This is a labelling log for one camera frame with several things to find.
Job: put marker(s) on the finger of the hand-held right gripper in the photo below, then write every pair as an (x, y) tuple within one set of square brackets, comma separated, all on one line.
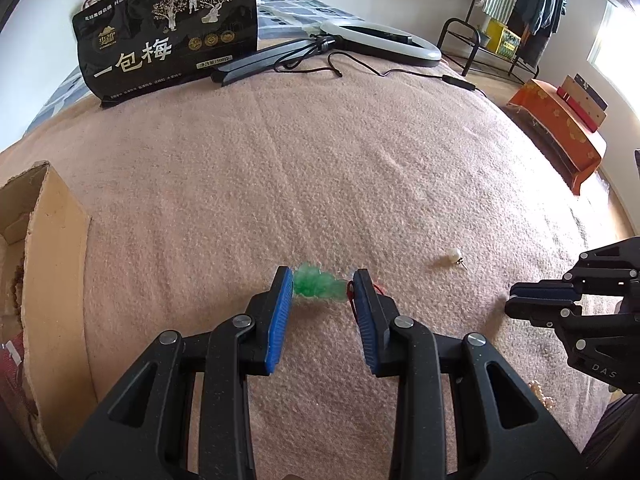
[(540, 292), (540, 311)]

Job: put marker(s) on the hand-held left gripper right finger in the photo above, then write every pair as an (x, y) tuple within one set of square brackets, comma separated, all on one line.
[(365, 310)]

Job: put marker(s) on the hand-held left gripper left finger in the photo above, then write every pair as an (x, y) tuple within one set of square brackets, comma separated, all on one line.
[(280, 310)]

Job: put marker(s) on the cardboard box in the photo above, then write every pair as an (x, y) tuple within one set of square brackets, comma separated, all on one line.
[(55, 260)]

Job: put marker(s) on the person's right forearm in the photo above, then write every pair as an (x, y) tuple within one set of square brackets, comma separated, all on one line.
[(617, 430)]

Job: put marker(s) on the pearl stud earring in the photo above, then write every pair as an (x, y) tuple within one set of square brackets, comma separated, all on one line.
[(452, 256)]

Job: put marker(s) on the pinkish brown blanket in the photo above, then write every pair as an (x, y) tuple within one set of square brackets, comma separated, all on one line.
[(300, 160)]

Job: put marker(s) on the orange covered side table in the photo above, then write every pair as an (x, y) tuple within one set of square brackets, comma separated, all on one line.
[(560, 130)]

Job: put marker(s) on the red flat box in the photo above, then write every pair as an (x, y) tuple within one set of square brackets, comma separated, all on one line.
[(575, 102)]

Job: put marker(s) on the navy flat box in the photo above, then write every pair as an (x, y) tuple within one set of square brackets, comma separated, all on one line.
[(592, 92)]

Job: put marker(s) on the tan flat box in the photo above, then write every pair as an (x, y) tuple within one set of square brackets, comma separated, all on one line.
[(570, 85)]

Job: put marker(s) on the black folded tripod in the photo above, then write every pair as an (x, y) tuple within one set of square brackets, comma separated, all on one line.
[(250, 62)]

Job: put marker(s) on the bright window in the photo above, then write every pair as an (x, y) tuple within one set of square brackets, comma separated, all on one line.
[(617, 45)]

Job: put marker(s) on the yellow box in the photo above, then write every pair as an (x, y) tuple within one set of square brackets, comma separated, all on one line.
[(494, 32)]

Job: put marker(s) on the black snack bag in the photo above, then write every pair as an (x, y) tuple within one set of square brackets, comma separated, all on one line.
[(150, 60)]

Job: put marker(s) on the black metal clothes rack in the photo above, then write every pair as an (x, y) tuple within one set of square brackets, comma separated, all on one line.
[(452, 21)]

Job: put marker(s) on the row of hanging dark clothes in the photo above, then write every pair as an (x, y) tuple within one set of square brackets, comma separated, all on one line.
[(537, 0)]

